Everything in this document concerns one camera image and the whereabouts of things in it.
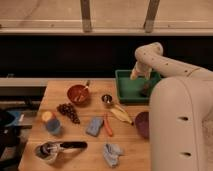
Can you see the blue crumpled cloth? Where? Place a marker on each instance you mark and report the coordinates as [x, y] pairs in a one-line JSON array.
[[111, 154]]

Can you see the white pot with black handle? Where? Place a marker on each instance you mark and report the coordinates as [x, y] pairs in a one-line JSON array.
[[49, 151]]

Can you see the yellow banana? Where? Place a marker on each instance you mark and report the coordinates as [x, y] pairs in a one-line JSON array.
[[121, 114]]

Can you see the red bowl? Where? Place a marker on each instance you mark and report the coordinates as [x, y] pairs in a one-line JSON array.
[[72, 93]]

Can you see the dark brown eraser block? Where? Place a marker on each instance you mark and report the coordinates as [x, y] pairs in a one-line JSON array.
[[145, 91]]

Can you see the metal spoon in bowl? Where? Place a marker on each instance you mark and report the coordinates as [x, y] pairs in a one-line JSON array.
[[84, 92]]

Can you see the orange carrot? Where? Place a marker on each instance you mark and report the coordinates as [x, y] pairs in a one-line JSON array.
[[107, 126]]

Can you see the dark grape bunch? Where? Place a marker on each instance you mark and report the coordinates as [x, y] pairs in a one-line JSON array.
[[67, 109]]

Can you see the green plastic tray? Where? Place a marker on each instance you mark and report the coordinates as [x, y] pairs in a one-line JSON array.
[[129, 91]]

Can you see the blue sponge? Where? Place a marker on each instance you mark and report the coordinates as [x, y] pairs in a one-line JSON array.
[[94, 126]]

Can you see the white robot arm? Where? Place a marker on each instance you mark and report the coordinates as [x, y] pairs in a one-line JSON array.
[[177, 106]]

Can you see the blue cup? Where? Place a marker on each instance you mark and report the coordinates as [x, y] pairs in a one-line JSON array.
[[53, 127]]

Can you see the orange round fruit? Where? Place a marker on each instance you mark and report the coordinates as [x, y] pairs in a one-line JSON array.
[[46, 116]]

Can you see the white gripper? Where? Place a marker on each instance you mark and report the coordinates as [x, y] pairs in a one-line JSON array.
[[140, 69]]

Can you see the small metal cup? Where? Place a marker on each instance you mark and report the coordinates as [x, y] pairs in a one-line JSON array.
[[107, 99]]

